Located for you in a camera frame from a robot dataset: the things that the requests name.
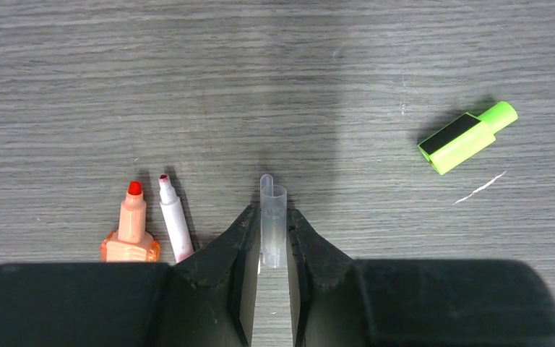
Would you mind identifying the green highlighter cap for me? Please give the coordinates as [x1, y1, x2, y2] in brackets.
[418, 101, 518, 175]

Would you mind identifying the white red marker pen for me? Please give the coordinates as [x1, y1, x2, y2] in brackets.
[158, 173, 194, 264]

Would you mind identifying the orange highlighter pen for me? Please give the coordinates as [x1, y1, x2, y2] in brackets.
[100, 181, 160, 262]

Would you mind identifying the clear pen cap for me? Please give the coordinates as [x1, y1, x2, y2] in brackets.
[259, 173, 288, 268]

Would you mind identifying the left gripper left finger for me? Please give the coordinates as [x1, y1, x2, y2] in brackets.
[0, 205, 259, 346]

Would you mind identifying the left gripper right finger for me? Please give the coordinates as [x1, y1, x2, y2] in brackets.
[287, 209, 555, 346]

